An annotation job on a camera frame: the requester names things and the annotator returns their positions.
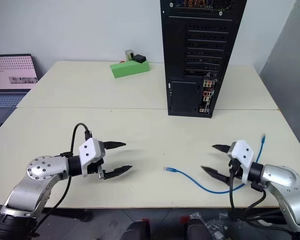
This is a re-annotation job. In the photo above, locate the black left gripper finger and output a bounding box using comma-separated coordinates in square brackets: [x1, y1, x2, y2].
[103, 141, 127, 151]
[103, 165, 134, 181]

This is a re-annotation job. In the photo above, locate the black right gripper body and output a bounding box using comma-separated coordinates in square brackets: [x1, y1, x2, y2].
[227, 150, 245, 180]

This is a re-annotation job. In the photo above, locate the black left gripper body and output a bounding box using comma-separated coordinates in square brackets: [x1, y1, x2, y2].
[86, 140, 109, 181]

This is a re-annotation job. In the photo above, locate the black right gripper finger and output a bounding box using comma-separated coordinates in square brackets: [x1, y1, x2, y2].
[211, 143, 232, 154]
[201, 165, 232, 185]

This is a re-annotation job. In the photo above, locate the crumpled clear plastic bag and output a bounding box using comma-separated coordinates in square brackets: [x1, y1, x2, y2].
[205, 211, 233, 238]

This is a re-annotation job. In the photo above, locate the dark rounded shape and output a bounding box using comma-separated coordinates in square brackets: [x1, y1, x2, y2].
[186, 216, 211, 240]
[119, 219, 151, 240]

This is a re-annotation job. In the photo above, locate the green box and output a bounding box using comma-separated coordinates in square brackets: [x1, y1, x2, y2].
[109, 60, 151, 80]

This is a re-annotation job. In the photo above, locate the black computer tower case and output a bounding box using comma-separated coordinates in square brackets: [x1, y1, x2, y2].
[159, 0, 248, 119]

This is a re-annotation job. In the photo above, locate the grey laptop with pink screen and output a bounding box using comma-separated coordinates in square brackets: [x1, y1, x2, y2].
[0, 53, 40, 139]

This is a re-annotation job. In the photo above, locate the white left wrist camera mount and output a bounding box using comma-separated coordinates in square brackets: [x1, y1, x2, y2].
[78, 138, 106, 178]

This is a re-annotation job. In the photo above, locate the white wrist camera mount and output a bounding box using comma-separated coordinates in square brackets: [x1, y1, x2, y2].
[78, 138, 106, 178]
[226, 140, 255, 185]

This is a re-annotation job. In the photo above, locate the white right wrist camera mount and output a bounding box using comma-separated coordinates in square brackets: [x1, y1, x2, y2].
[226, 140, 255, 185]

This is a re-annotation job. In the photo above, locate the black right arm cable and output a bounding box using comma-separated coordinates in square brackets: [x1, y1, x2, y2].
[228, 159, 291, 224]

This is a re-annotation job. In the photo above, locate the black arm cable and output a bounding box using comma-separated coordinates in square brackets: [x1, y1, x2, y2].
[31, 122, 93, 237]
[228, 159, 291, 224]

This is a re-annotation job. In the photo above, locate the blue ethernet cable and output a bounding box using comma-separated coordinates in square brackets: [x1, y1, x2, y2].
[163, 134, 267, 195]

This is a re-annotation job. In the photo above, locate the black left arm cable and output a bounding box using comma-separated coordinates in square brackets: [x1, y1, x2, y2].
[31, 122, 93, 237]

